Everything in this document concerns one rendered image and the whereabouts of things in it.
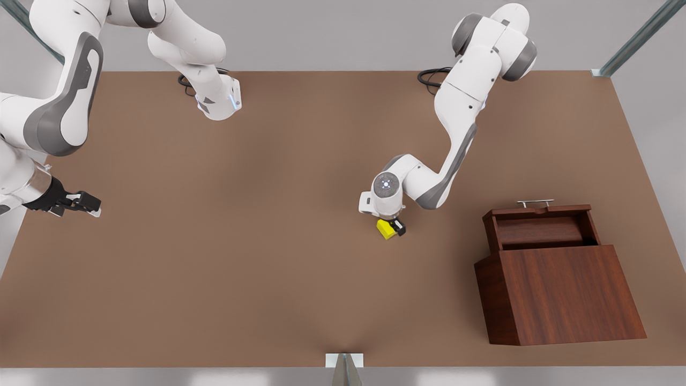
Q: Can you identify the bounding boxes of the wooden drawer with silver handle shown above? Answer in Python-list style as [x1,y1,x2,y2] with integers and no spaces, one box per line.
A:
[482,199,601,253]

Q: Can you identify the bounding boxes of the brown wooden cabinet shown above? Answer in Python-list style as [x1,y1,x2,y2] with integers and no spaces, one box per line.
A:
[474,244,647,347]

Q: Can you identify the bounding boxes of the silver frame post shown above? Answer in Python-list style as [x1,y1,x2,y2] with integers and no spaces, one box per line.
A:
[325,352,364,386]
[0,0,65,66]
[591,0,686,79]

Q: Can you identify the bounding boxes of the black cable loop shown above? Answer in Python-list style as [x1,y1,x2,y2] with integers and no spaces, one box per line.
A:
[417,66,454,97]
[177,68,231,98]

